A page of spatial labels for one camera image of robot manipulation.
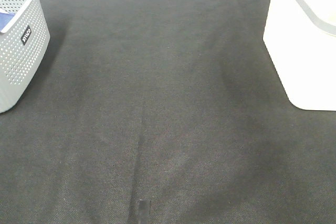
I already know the blue towel in basket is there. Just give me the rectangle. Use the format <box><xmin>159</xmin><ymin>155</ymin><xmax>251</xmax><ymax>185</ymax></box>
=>
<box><xmin>0</xmin><ymin>9</ymin><xmax>16</xmax><ymax>34</ymax></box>

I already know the grey perforated plastic basket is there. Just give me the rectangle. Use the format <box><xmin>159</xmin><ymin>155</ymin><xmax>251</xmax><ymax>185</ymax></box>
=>
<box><xmin>1</xmin><ymin>0</ymin><xmax>50</xmax><ymax>113</ymax></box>

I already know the white plastic basket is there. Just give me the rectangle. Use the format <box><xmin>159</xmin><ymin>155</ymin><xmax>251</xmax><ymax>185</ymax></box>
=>
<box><xmin>263</xmin><ymin>0</ymin><xmax>335</xmax><ymax>111</ymax></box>

